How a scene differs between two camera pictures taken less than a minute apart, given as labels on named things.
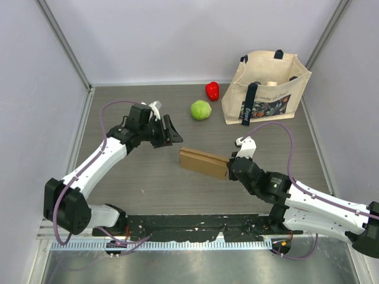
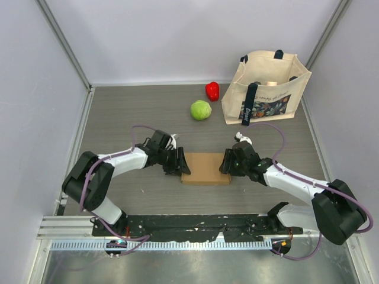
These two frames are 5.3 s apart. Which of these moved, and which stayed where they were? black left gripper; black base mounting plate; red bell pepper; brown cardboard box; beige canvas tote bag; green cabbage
Moved: black left gripper; brown cardboard box
Stayed: black base mounting plate; green cabbage; beige canvas tote bag; red bell pepper
